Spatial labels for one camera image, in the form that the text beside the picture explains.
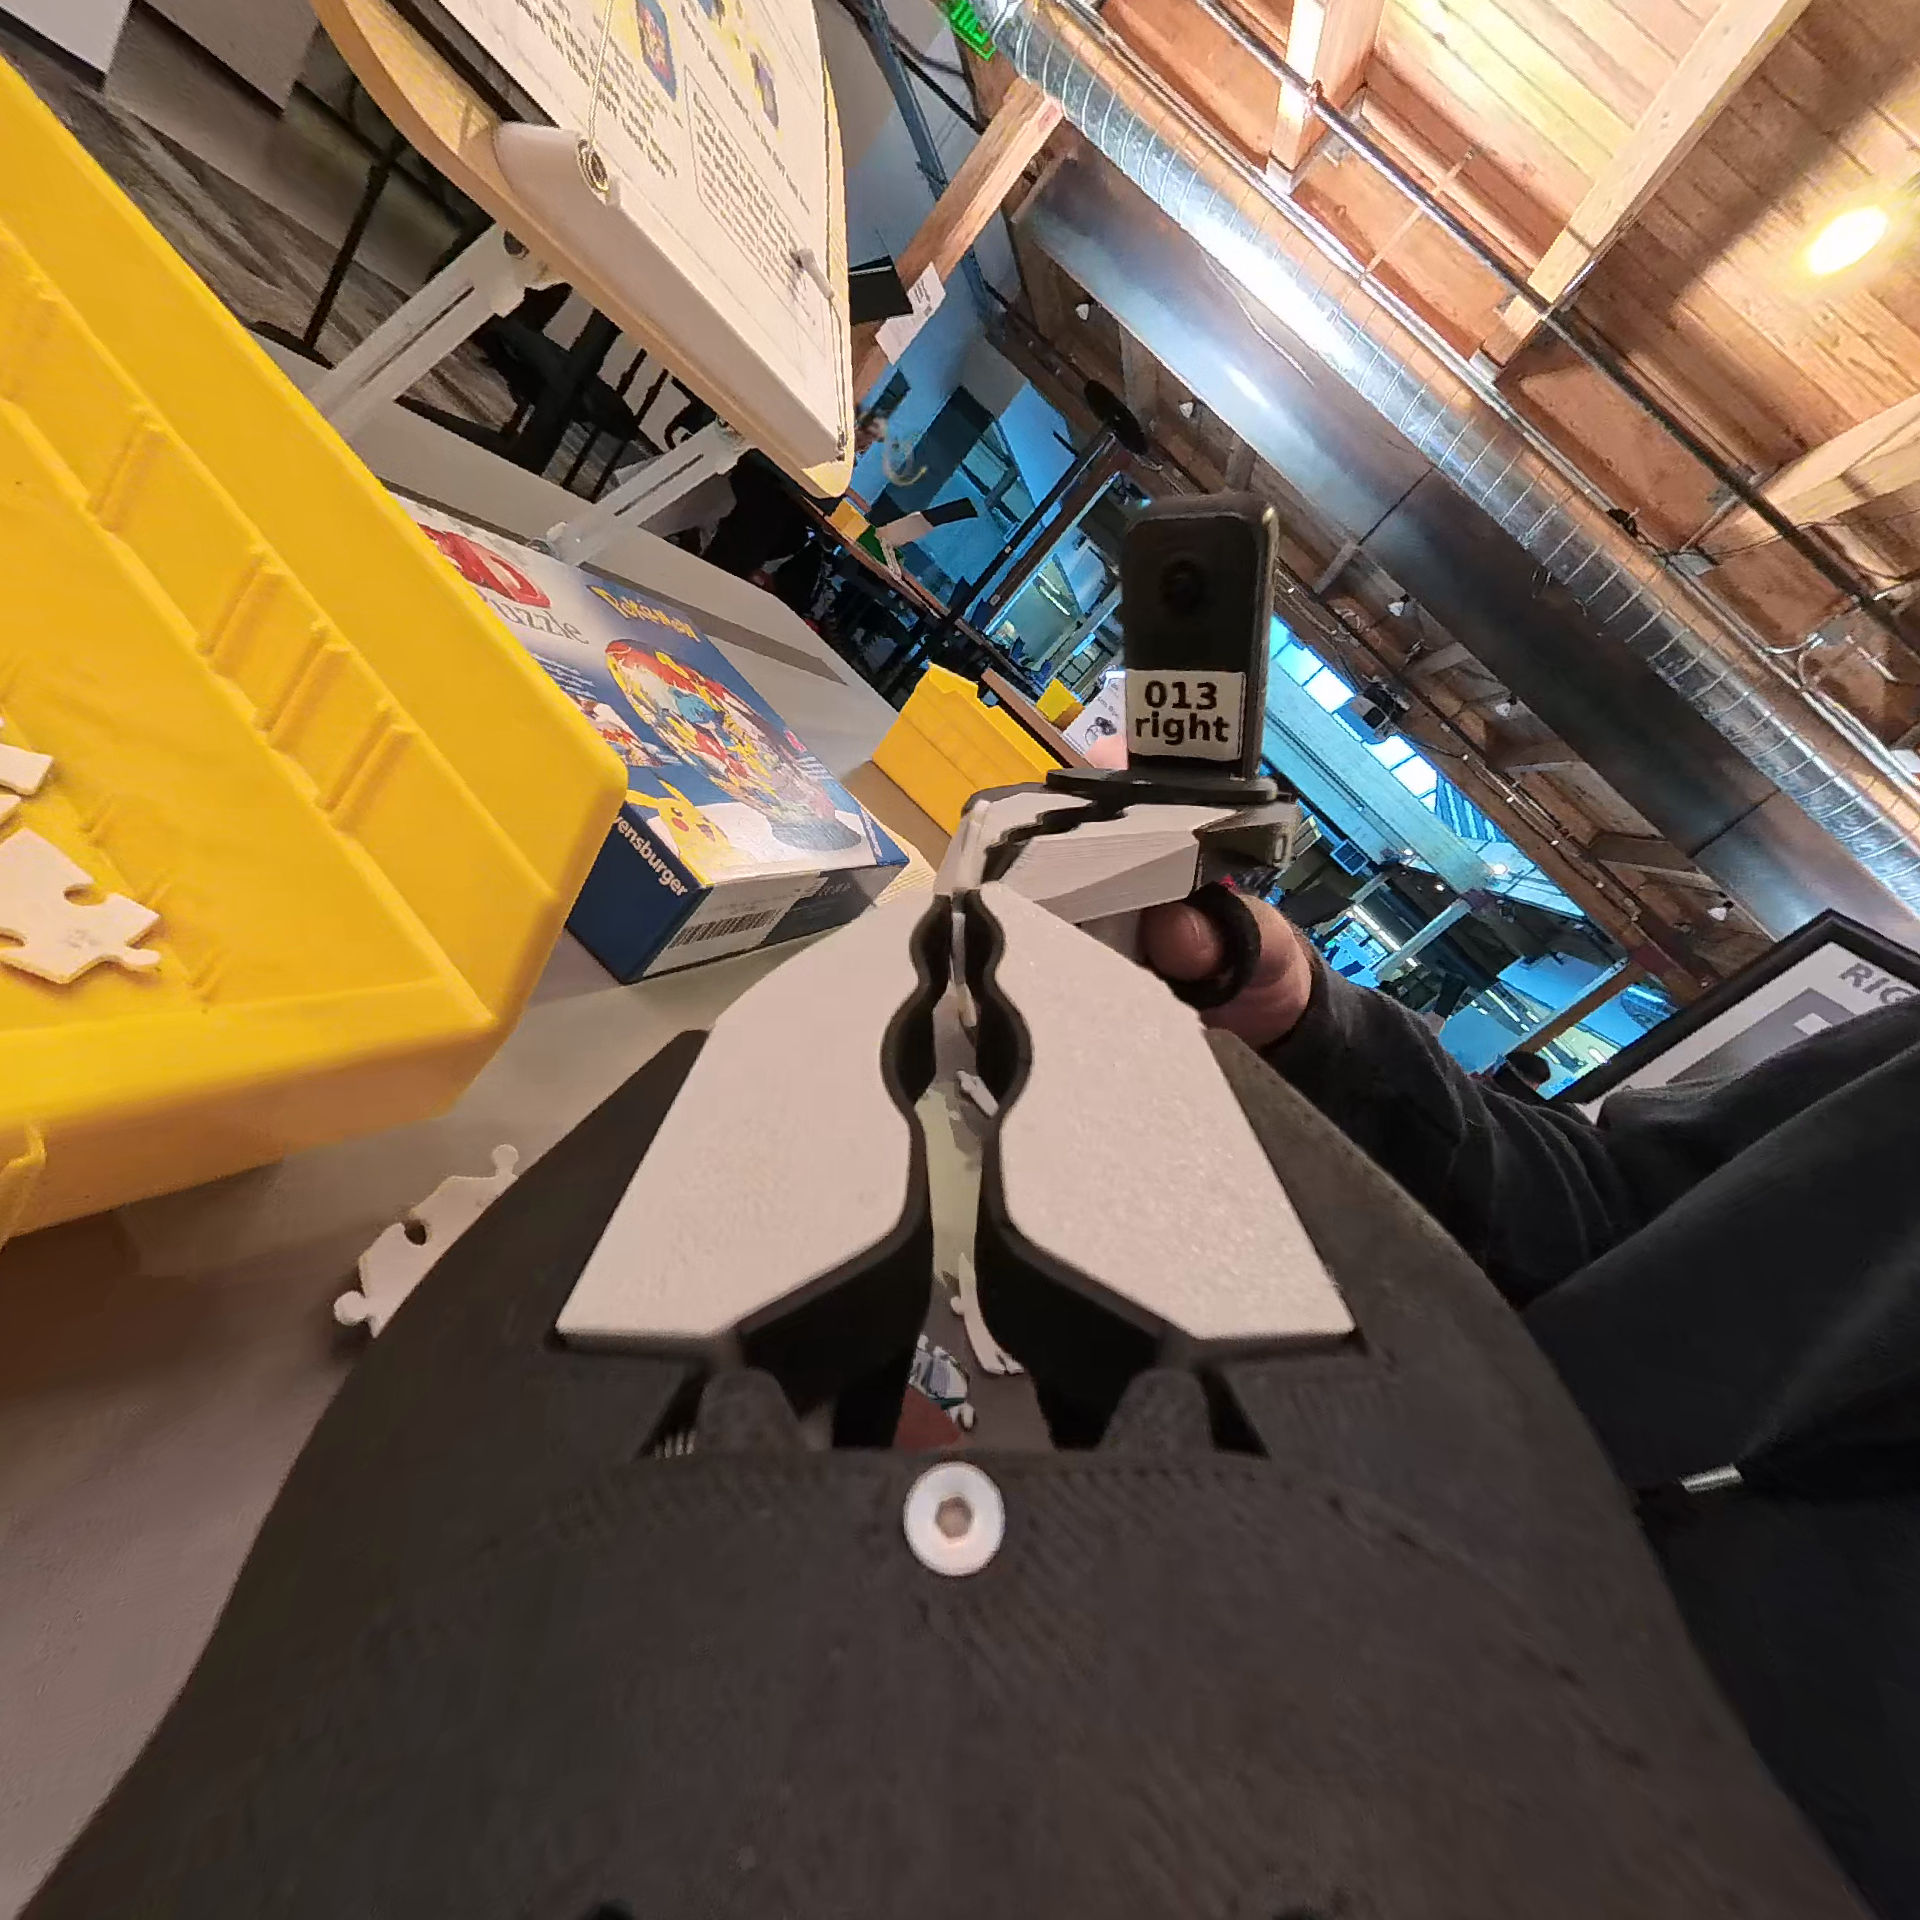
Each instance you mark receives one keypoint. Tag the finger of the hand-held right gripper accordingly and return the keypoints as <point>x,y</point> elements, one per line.
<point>1020,806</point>
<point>1110,873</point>

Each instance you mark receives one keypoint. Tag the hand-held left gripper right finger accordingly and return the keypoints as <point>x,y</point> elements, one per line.
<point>1168,1185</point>

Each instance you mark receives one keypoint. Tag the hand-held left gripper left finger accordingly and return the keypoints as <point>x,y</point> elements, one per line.
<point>750,1169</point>

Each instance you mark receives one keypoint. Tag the printed jigsaw piece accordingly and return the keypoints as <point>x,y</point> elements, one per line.
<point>987,1335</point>

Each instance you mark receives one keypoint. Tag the yellow plastic bin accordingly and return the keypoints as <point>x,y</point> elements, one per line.
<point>226,750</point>

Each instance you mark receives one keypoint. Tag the person's right forearm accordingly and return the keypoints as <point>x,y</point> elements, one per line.
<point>1443,1110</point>

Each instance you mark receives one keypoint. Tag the blue puzzle box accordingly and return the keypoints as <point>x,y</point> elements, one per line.
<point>718,750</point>

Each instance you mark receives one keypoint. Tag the pile of puzzle pieces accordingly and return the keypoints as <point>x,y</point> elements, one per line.
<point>60,915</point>

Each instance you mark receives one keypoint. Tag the person's right hand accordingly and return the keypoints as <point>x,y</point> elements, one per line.
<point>1278,988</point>

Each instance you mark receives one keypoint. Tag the small yellow bin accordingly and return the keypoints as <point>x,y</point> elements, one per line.
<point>963,750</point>

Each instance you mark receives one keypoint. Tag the white jigsaw piece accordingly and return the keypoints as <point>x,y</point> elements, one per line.
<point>435,1216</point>

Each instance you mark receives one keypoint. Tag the person's torso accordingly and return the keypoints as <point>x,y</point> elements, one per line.
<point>1771,1278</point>

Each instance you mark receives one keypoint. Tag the white printed poster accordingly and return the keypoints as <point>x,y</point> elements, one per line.
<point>718,225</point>

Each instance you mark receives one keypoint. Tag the framed sign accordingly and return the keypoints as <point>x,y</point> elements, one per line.
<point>1797,1002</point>

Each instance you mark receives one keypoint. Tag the ceiling lamp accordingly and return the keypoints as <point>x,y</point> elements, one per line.
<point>1846,239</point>

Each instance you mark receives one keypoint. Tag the white plastic holder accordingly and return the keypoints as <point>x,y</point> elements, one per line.
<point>555,174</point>

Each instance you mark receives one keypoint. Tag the wooden table top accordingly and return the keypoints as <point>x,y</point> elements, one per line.
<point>382,68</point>

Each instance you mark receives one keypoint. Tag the silver spiral duct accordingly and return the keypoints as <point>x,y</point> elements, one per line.
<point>1500,458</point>

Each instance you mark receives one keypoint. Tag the white metal table frame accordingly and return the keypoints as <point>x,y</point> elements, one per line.
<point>435,307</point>

